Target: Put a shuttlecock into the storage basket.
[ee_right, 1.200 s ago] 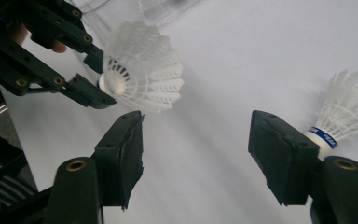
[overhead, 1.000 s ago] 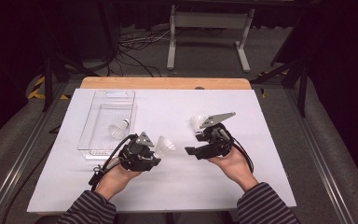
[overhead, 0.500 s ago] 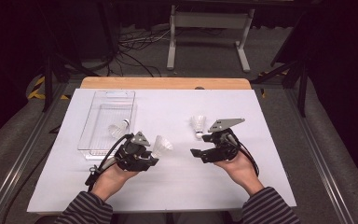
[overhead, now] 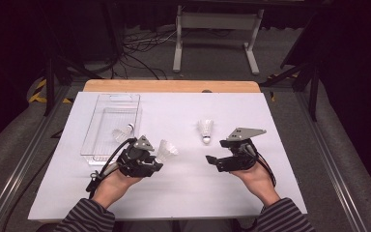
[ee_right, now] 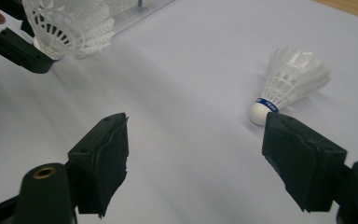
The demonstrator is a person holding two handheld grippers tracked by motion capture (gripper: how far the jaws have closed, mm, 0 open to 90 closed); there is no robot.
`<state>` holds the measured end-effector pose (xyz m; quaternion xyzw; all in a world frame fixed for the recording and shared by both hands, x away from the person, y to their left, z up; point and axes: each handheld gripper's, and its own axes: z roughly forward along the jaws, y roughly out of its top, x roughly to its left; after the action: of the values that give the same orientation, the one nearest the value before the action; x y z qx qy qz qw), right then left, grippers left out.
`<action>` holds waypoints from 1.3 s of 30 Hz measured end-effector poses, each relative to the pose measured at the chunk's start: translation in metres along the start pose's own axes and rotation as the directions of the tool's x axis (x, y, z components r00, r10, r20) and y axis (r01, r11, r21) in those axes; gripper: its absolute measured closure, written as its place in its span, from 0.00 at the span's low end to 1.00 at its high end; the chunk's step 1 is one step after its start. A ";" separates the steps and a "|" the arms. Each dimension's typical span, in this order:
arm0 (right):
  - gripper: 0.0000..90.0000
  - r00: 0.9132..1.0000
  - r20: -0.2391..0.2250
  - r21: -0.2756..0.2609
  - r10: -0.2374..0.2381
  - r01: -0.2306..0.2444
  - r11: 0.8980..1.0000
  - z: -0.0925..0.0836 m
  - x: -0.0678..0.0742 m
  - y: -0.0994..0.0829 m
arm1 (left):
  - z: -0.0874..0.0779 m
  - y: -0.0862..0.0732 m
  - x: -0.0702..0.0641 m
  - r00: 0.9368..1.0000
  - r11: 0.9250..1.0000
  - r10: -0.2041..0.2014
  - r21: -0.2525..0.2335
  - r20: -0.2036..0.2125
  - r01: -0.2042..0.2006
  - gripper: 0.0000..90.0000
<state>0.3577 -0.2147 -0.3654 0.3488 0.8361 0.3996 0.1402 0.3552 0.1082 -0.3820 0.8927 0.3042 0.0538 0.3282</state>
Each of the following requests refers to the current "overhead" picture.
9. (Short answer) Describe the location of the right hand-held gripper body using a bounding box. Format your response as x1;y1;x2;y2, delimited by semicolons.
216;128;268;173

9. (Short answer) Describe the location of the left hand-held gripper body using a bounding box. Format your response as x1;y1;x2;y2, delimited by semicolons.
117;134;156;178

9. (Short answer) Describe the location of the white shuttlecock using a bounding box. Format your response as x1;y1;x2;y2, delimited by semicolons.
111;123;135;144
155;138;180;163
196;119;214;145

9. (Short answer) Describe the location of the clear plastic tray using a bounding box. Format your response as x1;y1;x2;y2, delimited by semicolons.
80;93;143;167

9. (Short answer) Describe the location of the person's left hand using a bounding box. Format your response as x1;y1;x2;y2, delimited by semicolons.
91;167;145;209

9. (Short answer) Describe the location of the person's right hand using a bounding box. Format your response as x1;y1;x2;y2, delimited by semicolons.
231;157;281;208

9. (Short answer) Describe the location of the white table cover board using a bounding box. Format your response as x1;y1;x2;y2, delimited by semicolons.
28;91;307;221

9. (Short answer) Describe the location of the black metal stand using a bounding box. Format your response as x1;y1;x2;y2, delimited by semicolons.
260;57;323;123
43;54;104;117

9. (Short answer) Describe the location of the yellow black floor tape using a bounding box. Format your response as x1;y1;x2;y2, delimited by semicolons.
28;78;73;104

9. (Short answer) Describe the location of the left hand-held gripper cable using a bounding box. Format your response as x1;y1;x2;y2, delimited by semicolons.
85;137;138;199

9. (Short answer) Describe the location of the hand-held gripper cable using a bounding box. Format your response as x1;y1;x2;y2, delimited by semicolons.
85;137;138;199
250;144;277;188

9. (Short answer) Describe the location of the right hand-held gripper cable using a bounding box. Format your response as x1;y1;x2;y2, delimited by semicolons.
250;144;277;188

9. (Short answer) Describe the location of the aluminium rail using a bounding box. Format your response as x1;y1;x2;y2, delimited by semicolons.
294;91;368;232
0;85;75;232

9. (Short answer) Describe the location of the floor cable bundle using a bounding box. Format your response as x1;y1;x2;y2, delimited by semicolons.
110;28;178;81

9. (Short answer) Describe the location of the grey metal stand frame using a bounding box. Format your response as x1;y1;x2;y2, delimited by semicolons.
172;4;265;76

